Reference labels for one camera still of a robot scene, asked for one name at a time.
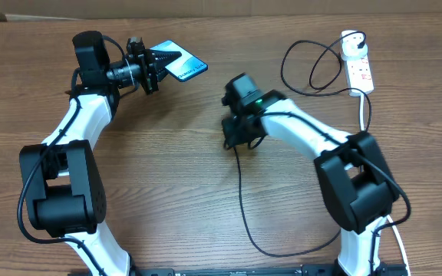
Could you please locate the black smartphone lit screen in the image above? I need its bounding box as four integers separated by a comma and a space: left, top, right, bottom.
152, 40, 208, 82

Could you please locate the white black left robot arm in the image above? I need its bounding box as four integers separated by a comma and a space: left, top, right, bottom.
17, 31, 182, 275

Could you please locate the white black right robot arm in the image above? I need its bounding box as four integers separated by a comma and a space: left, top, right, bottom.
222, 74, 401, 275

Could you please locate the white power strip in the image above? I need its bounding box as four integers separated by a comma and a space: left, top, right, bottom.
341, 30, 374, 97

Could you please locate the brown cardboard backdrop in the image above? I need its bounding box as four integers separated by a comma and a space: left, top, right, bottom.
0, 0, 442, 21

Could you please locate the white usb wall charger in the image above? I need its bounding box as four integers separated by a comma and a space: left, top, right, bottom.
341, 34, 368, 61

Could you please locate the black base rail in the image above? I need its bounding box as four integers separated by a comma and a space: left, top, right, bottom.
128, 262, 410, 276

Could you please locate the white power strip cord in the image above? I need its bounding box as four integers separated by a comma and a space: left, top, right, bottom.
358, 94, 412, 276

